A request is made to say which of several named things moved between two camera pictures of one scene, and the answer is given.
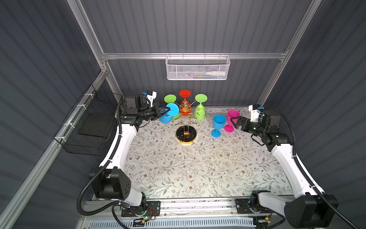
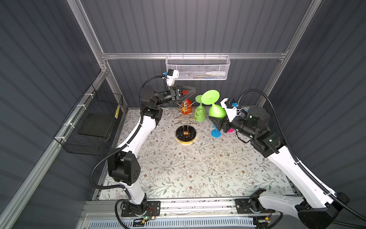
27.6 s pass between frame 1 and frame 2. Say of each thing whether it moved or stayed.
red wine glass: stayed
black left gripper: moved
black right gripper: moved
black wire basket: stayed
